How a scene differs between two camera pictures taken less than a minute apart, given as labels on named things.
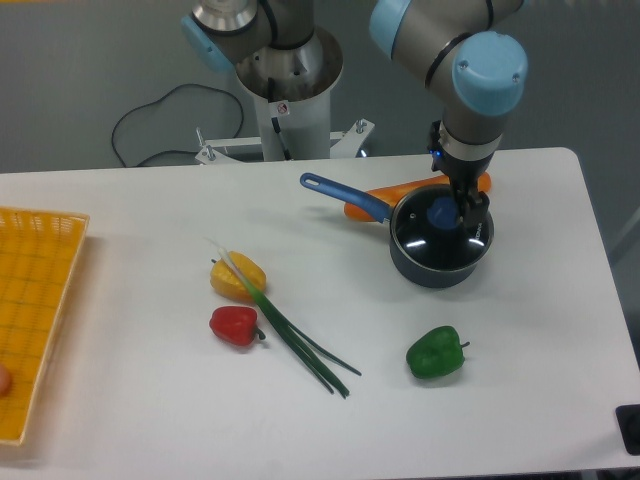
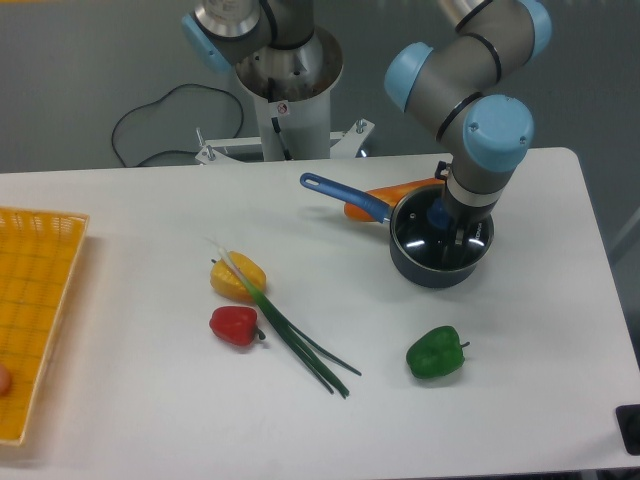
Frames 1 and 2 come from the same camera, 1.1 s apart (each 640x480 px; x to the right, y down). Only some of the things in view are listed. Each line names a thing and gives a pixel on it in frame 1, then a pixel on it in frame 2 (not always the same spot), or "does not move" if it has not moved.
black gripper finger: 460,196 -> 449,247
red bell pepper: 236,325 does not move
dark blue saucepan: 429,246 does not move
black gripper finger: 475,209 -> 463,246
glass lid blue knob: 426,231 does not move
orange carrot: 392,193 does not move
